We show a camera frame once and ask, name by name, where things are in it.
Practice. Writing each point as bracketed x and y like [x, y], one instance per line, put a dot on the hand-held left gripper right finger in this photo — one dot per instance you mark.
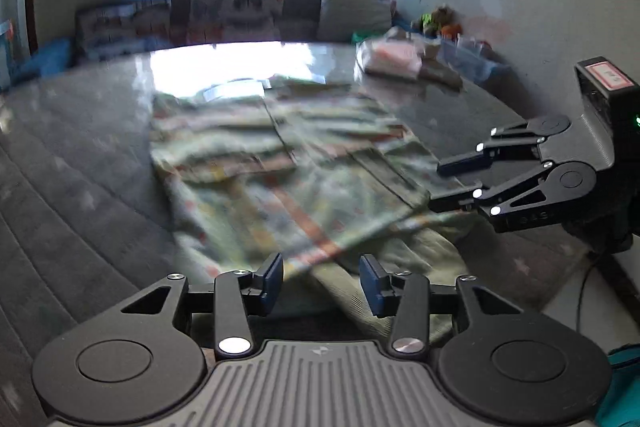
[370, 281]

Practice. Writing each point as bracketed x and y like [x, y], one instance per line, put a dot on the grey cushion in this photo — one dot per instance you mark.
[352, 7]

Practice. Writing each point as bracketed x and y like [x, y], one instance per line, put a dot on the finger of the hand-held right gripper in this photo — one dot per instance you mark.
[452, 201]
[465, 162]

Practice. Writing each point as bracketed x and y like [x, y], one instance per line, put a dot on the clear plastic storage box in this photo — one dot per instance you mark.
[475, 59]

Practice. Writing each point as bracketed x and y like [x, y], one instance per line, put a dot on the blue sofa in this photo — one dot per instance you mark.
[45, 57]

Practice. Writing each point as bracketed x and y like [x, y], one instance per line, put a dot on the orange stuffed toy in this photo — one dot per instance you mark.
[451, 30]

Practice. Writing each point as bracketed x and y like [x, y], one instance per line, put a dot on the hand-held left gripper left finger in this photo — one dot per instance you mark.
[274, 278]

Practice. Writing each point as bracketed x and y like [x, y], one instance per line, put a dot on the green brown stuffed toy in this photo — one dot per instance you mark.
[434, 19]

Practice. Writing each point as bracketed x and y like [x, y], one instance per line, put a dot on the butterfly print cushion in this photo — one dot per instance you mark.
[120, 27]
[235, 12]

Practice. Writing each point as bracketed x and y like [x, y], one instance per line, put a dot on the green patterned garment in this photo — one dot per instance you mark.
[280, 167]

